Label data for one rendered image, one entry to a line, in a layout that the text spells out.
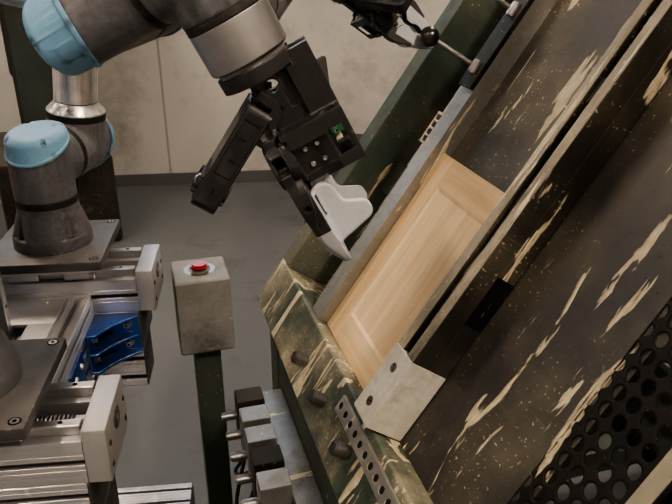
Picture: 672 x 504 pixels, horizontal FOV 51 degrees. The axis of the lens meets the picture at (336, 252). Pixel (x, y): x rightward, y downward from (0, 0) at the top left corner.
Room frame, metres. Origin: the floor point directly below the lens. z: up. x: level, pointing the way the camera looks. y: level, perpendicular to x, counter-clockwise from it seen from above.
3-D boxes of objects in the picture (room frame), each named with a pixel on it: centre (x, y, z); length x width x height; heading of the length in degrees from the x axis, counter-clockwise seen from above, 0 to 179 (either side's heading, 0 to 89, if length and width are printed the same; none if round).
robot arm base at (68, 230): (1.30, 0.57, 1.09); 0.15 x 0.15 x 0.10
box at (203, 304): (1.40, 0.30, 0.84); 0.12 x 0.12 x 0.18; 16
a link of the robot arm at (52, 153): (1.31, 0.57, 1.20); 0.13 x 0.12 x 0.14; 170
